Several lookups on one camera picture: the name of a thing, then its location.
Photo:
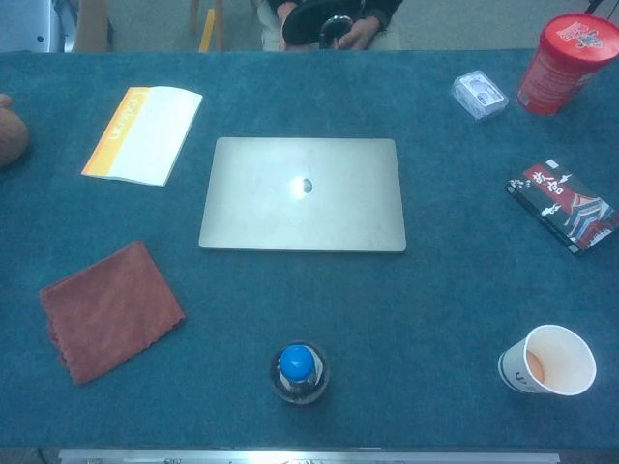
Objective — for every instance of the silver laptop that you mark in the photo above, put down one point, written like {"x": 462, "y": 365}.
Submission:
{"x": 290, "y": 217}

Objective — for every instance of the teal felt table cover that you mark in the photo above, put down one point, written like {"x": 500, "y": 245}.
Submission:
{"x": 309, "y": 299}

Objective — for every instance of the bottle with blue cap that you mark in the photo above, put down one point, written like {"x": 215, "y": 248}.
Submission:
{"x": 296, "y": 365}

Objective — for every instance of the orange and white booklet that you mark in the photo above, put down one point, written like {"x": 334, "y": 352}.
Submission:
{"x": 145, "y": 140}

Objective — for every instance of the black object in person's lap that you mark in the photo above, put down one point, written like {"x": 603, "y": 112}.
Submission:
{"x": 309, "y": 19}

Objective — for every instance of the rust red folded cloth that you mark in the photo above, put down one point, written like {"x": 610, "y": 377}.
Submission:
{"x": 109, "y": 311}

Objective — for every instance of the clear plastic card case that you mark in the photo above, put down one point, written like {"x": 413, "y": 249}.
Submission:
{"x": 479, "y": 95}

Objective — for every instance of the seated person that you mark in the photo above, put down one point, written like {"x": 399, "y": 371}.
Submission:
{"x": 382, "y": 19}

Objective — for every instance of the black and red printed box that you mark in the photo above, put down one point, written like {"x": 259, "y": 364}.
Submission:
{"x": 561, "y": 203}

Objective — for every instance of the white paper cup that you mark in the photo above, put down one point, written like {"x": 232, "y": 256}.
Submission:
{"x": 561, "y": 360}

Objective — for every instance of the red cylindrical canister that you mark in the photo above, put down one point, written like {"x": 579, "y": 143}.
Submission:
{"x": 556, "y": 72}

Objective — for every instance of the brown cardboard box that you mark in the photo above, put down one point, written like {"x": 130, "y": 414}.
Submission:
{"x": 92, "y": 26}

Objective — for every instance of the brown plush toy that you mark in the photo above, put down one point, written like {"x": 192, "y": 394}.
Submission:
{"x": 9, "y": 135}

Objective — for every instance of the grey metal cabinet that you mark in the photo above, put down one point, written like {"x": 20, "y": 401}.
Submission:
{"x": 29, "y": 24}

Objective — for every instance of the black tripod leg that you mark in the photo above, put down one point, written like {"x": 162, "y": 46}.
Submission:
{"x": 592, "y": 6}

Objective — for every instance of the metal rail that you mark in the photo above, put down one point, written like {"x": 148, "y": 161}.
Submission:
{"x": 309, "y": 457}

